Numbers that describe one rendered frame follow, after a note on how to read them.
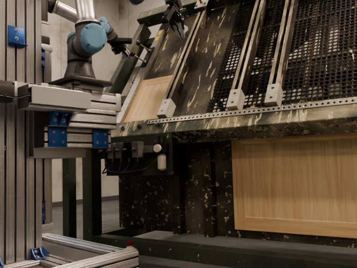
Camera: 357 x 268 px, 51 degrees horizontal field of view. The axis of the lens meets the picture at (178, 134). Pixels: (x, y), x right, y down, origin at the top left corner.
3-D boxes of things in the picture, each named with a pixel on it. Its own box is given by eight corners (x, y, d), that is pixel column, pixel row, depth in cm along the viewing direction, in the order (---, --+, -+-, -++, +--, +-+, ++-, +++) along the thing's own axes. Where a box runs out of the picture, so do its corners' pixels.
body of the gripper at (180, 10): (189, 18, 202) (182, -4, 199) (180, 22, 196) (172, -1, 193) (179, 22, 207) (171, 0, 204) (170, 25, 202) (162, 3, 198)
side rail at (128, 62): (95, 135, 263) (85, 126, 256) (146, 34, 322) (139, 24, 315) (101, 135, 260) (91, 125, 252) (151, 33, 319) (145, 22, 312)
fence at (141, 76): (117, 127, 245) (113, 124, 243) (161, 34, 297) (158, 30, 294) (122, 127, 243) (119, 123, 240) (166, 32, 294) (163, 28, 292)
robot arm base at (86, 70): (74, 76, 168) (74, 55, 169) (57, 82, 178) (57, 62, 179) (102, 81, 179) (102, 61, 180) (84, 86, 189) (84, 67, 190)
